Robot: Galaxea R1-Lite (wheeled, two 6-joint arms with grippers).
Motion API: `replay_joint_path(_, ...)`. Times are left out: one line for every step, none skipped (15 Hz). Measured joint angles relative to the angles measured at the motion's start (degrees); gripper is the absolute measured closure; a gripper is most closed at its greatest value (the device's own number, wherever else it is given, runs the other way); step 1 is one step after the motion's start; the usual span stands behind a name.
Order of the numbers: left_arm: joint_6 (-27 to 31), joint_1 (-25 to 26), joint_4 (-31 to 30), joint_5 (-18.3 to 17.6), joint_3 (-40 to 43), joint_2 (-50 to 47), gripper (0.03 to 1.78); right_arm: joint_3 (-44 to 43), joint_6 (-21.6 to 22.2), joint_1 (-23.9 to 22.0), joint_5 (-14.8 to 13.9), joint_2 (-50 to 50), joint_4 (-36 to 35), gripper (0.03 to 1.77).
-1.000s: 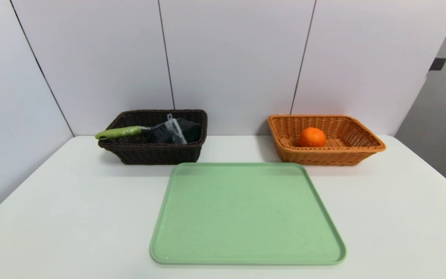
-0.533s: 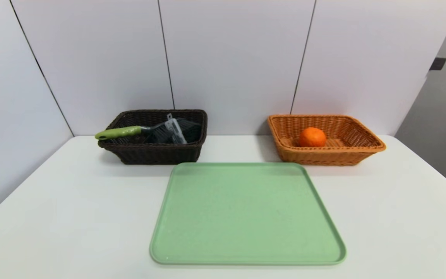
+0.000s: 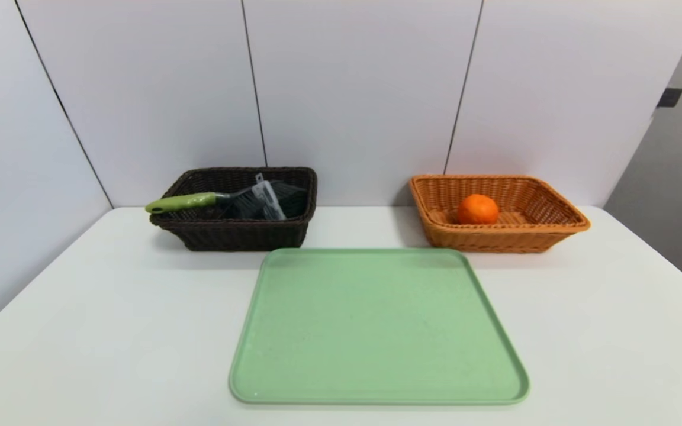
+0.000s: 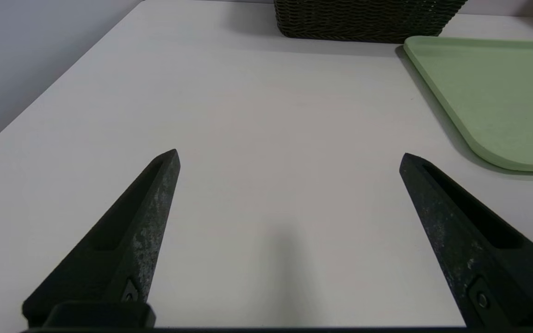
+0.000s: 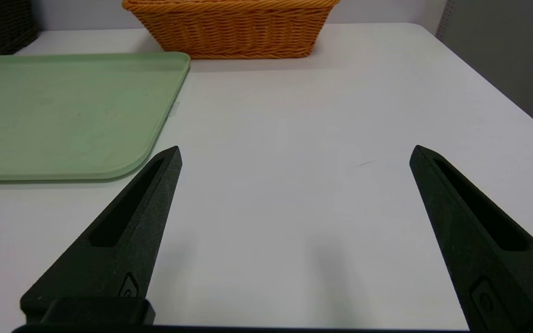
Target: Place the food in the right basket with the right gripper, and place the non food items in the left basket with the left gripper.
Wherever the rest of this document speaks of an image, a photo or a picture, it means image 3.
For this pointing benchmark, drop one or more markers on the grey white printed eraser bar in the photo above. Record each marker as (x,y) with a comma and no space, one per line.
(270,200)

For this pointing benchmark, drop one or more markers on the dark wall fixture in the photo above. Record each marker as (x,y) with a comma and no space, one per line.
(670,97)

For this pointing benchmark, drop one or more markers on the light green plastic tray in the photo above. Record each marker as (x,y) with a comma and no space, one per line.
(376,331)

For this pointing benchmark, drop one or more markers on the orange wicker basket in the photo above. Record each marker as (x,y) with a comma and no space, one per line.
(530,236)

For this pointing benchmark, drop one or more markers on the orange fruit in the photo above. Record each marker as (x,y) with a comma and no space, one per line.
(478,209)

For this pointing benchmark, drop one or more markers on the dark brown wicker basket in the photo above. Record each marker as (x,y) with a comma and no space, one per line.
(228,234)

